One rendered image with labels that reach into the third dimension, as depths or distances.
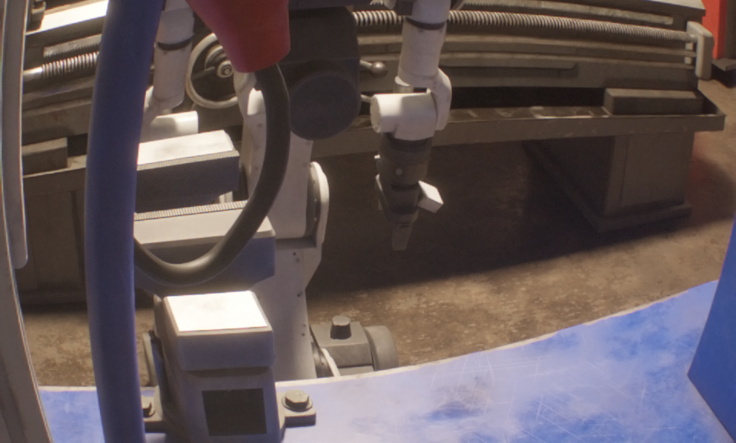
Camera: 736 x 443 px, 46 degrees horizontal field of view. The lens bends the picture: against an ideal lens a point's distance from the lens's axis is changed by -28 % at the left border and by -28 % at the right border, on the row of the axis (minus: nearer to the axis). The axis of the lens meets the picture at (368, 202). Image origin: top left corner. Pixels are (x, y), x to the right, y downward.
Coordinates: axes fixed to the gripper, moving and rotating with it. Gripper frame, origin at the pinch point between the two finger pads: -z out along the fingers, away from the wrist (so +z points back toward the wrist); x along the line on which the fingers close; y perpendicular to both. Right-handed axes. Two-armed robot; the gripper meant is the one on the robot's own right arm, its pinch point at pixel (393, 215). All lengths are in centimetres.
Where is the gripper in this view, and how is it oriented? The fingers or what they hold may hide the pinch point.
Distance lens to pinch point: 212.6
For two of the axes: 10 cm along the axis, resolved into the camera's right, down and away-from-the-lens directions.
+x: -2.4, -6.5, 7.2
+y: -9.6, 0.7, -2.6
